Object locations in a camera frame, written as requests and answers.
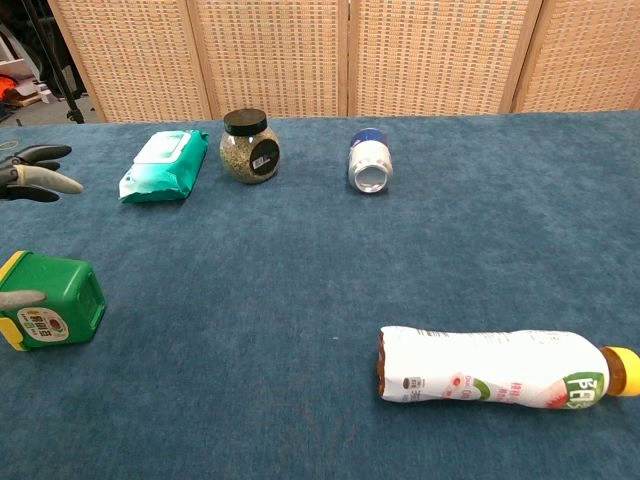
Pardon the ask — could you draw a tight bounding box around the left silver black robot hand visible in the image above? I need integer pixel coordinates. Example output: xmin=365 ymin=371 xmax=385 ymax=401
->
xmin=0 ymin=144 xmax=85 ymax=311

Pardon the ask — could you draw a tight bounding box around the green box with yellow lid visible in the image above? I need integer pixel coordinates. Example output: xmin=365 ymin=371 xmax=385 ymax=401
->
xmin=0 ymin=249 xmax=108 ymax=352

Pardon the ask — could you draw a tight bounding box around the green white wet wipes pack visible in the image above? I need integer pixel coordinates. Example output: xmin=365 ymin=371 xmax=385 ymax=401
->
xmin=118 ymin=129 xmax=210 ymax=205

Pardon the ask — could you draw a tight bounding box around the black tripod stand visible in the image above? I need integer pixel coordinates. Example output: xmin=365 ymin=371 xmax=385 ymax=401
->
xmin=27 ymin=0 xmax=87 ymax=125

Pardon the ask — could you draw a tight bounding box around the orange item on shelf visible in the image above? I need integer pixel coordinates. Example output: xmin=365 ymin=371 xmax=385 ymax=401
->
xmin=0 ymin=74 xmax=22 ymax=103

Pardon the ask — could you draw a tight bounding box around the round jar with black lid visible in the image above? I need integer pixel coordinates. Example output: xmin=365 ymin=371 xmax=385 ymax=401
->
xmin=219 ymin=108 xmax=281 ymax=185

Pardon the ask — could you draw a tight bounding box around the wooden rattan folding screen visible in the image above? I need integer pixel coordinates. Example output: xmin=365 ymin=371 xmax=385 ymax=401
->
xmin=47 ymin=0 xmax=640 ymax=123

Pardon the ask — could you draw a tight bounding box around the blue felt table cover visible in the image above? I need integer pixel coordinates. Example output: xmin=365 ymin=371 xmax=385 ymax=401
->
xmin=0 ymin=110 xmax=640 ymax=480

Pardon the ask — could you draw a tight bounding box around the blue white drink can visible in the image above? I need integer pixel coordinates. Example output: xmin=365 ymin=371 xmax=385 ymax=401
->
xmin=347 ymin=127 xmax=392 ymax=195

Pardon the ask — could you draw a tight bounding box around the white-label bottle with yellow cap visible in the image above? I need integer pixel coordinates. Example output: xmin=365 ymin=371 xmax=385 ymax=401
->
xmin=375 ymin=325 xmax=640 ymax=410

